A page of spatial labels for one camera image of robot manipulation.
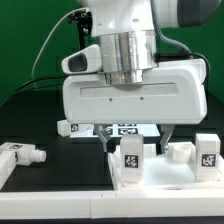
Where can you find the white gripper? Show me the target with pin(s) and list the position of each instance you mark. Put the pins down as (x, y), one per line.
(171, 92)

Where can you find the white square table top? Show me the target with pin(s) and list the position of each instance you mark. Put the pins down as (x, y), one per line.
(176, 170)

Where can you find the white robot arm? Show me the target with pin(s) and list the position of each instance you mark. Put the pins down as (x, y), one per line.
(131, 28)

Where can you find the marker tag sheet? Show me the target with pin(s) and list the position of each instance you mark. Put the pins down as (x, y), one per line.
(115, 130)

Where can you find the white front fence bar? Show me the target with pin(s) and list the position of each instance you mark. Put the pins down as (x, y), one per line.
(111, 204)

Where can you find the white fence bar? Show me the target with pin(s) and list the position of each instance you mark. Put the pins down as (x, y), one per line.
(7, 165)
(111, 204)

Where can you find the white left fence bar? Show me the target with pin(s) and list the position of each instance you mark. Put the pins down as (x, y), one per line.
(7, 165)

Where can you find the black camera stand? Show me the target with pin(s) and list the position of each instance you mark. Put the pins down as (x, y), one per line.
(83, 19)

